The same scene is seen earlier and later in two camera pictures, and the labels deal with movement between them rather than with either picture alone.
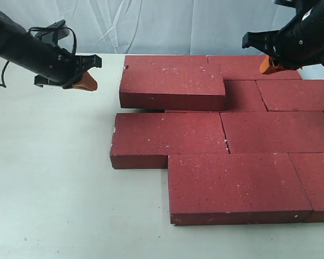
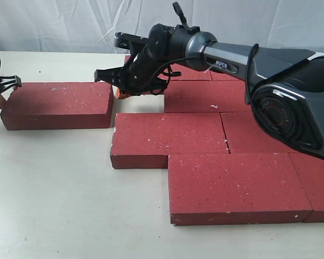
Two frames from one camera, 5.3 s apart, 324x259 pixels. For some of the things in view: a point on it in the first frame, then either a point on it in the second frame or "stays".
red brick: x=144 y=141 stays
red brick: x=316 y=171 stays
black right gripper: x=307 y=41 -> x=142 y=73
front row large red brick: x=233 y=189 stays
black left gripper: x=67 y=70 -> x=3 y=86
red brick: x=171 y=82 -> x=59 y=105
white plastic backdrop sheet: x=153 y=27 stays
